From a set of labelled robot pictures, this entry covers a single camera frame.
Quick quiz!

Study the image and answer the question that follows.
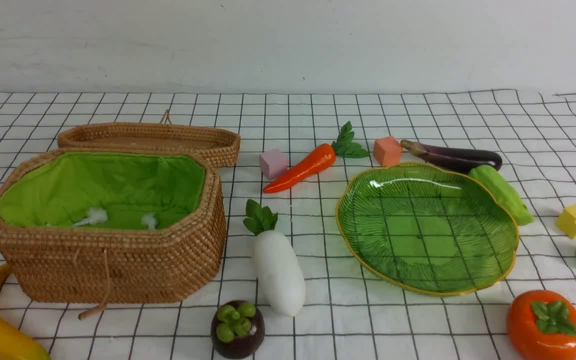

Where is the woven wicker basket lid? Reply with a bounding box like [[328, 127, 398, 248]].
[[57, 111, 242, 168]]

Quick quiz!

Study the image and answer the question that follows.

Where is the pink foam cube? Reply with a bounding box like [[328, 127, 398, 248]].
[[259, 149, 290, 181]]

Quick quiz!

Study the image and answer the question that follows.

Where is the white toy radish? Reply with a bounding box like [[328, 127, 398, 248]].
[[243, 199, 306, 318]]

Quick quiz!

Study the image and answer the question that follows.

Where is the orange toy persimmon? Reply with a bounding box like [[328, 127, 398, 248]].
[[506, 289, 576, 360]]

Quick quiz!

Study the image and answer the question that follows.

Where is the green toy cucumber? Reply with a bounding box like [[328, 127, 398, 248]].
[[468, 164, 535, 226]]

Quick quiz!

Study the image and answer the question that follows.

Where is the woven wicker basket green lining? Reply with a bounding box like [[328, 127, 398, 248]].
[[0, 148, 227, 313]]

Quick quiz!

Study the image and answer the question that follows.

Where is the white checkered tablecloth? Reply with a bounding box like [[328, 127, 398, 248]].
[[0, 89, 576, 360]]

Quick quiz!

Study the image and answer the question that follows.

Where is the orange toy carrot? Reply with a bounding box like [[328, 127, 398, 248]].
[[263, 121, 370, 194]]

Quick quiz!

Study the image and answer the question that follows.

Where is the dark purple toy mangosteen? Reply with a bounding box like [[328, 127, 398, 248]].
[[210, 300, 266, 360]]

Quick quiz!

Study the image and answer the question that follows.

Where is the green glass leaf plate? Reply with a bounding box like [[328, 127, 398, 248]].
[[335, 162, 521, 297]]

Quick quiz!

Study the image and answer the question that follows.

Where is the purple toy eggplant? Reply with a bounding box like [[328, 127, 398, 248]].
[[400, 139, 503, 174]]

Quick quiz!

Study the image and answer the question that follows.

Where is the orange foam cube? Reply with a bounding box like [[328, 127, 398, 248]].
[[373, 136, 403, 167]]

